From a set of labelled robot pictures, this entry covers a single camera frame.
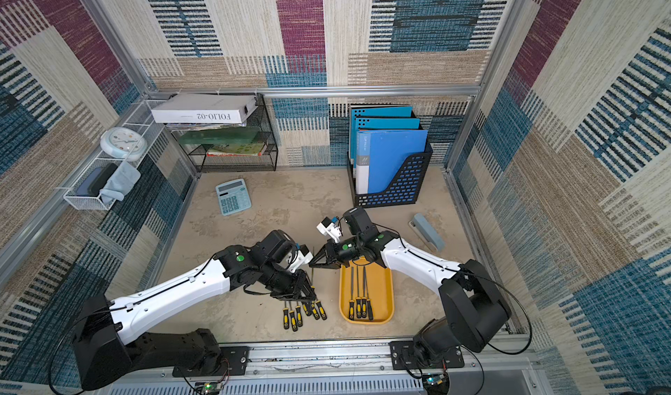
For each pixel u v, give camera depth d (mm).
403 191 1021
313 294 704
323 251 729
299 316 808
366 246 650
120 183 682
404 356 732
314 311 812
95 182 650
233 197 1083
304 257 713
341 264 719
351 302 831
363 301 831
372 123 962
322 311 812
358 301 832
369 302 831
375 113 1008
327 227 760
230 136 999
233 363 730
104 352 383
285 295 648
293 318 806
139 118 863
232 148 1013
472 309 429
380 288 879
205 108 793
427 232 940
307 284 687
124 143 749
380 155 923
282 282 636
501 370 726
